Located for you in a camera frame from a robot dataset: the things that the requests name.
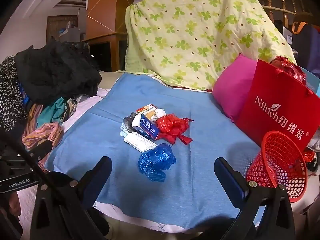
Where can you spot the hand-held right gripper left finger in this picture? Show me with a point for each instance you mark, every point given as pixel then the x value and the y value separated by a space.
pixel 100 177

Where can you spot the brown striped cloth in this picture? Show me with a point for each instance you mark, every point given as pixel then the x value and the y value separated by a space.
pixel 70 108

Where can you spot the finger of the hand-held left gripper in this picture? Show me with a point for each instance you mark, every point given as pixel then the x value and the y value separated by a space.
pixel 42 147

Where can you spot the blue blanket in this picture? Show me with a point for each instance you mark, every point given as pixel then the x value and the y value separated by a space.
pixel 175 92

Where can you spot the blue white medicine box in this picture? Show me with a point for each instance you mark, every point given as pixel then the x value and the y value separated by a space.
pixel 147 128

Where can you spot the red fabric ribbon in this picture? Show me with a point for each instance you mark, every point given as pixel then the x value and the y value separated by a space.
pixel 170 126

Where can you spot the white crumpled tissue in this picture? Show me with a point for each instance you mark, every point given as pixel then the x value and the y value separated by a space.
pixel 160 113

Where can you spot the brown wooden door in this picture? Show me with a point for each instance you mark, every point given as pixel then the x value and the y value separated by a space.
pixel 60 30

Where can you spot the pink orange striped scarf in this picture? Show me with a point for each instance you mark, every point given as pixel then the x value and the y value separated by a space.
pixel 45 132

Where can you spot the green clover print quilt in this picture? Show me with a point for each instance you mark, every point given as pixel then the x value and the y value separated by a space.
pixel 187 30

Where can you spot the pink pillow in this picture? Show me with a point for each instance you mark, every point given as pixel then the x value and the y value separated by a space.
pixel 232 90

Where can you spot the red shiny plastic bag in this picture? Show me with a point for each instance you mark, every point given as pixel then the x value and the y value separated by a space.
pixel 308 158

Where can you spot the black white dotted garment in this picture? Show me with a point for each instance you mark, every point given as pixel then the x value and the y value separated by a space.
pixel 10 100

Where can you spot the black fluffy garment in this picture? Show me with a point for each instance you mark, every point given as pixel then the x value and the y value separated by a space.
pixel 55 72

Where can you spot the blue plastic bag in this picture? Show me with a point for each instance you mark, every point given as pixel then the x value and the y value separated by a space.
pixel 156 160

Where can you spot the red mesh basket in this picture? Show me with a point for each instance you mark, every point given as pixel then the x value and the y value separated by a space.
pixel 295 187

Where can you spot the orange wooden cabinet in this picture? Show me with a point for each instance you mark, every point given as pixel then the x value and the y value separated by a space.
pixel 105 10

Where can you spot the small orange and white box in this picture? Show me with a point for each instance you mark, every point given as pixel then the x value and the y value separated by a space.
pixel 147 109

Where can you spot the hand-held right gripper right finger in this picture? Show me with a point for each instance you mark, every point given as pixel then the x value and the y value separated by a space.
pixel 231 180

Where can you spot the red paper bag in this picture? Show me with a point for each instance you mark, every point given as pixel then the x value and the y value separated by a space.
pixel 275 92

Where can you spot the teal cloth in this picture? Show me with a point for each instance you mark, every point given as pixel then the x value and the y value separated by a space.
pixel 52 110

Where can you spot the light blue box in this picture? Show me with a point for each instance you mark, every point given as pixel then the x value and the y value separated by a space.
pixel 313 82

